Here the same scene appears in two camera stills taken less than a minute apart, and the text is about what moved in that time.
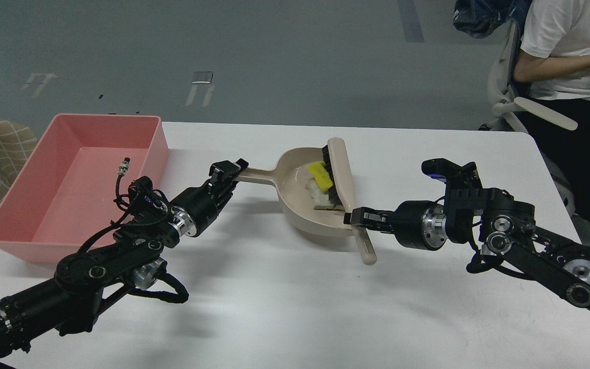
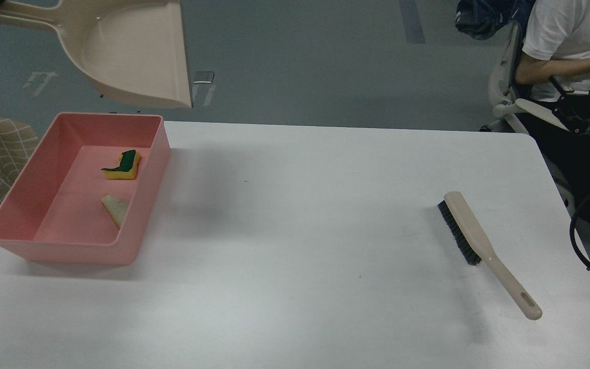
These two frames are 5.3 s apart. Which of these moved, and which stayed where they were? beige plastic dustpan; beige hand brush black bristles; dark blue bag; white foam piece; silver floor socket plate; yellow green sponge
Moved: beige hand brush black bristles; beige plastic dustpan; yellow green sponge; white foam piece
Stayed: silver floor socket plate; dark blue bag
